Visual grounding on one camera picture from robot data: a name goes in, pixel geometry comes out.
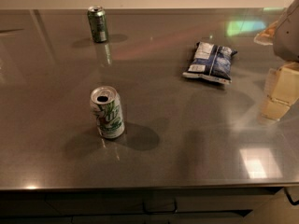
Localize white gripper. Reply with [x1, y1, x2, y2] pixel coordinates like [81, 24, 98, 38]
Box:
[253, 0, 299, 120]

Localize blue chip bag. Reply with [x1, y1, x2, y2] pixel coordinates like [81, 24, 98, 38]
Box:
[182, 42, 237, 85]

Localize white green 7up can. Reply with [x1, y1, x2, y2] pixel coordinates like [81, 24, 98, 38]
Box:
[90, 86, 125, 139]

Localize dark green soda can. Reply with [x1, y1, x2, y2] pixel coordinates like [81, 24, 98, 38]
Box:
[87, 6, 108, 43]

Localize dark drawer front right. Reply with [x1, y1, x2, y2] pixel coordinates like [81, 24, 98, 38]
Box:
[176, 187, 280, 213]

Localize dark drawer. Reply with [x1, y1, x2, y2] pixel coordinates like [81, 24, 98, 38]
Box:
[176, 187, 280, 213]
[0, 197, 142, 217]

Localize dark drawer front left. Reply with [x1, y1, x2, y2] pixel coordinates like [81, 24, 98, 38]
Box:
[0, 197, 142, 217]

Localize black cable loop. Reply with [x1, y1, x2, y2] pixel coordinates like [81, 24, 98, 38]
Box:
[283, 187, 299, 207]

